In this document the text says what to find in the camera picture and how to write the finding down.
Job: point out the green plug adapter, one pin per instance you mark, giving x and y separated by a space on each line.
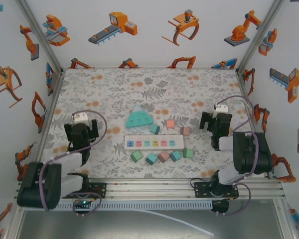
188 153
136 156

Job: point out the small circuit board green light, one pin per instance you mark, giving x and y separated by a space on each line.
83 203

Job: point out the floral table cover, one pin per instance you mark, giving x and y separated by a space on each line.
102 82

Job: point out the aluminium side rail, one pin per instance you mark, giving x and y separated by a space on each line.
244 87
52 104

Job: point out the dark teal plug adapter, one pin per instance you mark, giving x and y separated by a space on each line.
154 129

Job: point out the aluminium frame post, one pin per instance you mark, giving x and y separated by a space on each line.
261 32
40 35

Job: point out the white plastic tube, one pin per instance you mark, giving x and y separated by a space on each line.
179 220

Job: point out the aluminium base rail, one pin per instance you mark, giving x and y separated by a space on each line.
149 190

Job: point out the grey metal panel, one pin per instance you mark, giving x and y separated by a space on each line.
114 226

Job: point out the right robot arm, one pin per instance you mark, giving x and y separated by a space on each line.
249 154

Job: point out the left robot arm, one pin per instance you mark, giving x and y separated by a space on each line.
64 160

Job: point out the teal triangular power socket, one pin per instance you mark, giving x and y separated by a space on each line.
139 120

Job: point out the mauve plug adapter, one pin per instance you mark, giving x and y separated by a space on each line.
163 156

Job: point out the dusty pink plug adapter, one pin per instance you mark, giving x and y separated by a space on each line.
185 131

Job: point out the white power strip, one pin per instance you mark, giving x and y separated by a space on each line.
153 143

